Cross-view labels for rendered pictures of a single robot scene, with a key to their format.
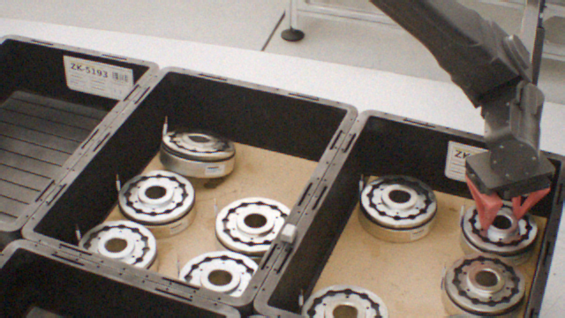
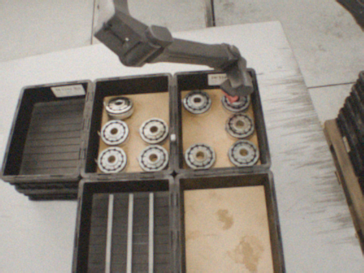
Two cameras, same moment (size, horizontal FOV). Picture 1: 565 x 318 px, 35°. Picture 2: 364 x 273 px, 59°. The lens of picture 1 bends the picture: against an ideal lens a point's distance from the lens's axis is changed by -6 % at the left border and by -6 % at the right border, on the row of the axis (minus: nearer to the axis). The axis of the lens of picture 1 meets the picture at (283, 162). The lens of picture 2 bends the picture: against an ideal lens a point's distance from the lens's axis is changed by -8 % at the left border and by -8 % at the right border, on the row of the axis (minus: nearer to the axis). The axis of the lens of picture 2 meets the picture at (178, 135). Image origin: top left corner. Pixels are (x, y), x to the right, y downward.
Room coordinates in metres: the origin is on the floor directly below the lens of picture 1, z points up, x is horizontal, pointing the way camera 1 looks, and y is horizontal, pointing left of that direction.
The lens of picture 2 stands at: (0.24, 0.11, 1.89)
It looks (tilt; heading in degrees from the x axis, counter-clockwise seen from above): 60 degrees down; 346
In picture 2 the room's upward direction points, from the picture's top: 10 degrees counter-clockwise
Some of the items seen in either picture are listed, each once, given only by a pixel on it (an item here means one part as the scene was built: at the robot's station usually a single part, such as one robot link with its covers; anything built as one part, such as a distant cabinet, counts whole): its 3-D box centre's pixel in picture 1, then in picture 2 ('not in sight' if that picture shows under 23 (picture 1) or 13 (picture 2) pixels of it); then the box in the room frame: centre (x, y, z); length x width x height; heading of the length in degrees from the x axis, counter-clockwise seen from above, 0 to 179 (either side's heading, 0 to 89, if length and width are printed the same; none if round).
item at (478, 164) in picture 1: (512, 151); (236, 78); (0.87, -0.28, 0.98); 0.10 x 0.07 x 0.07; 110
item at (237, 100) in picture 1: (200, 205); (132, 130); (0.90, 0.10, 0.87); 0.40 x 0.30 x 0.11; 159
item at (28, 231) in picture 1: (198, 174); (129, 123); (0.90, 0.10, 0.92); 0.40 x 0.30 x 0.02; 159
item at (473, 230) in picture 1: (500, 225); (236, 99); (0.87, -0.28, 0.86); 0.10 x 0.10 x 0.01
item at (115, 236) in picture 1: (116, 246); (111, 159); (0.82, 0.21, 0.86); 0.05 x 0.05 x 0.01
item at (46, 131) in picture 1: (15, 153); (53, 135); (1.01, 0.39, 0.87); 0.40 x 0.30 x 0.11; 159
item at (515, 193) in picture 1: (512, 193); not in sight; (0.88, -0.29, 0.91); 0.07 x 0.07 x 0.09; 20
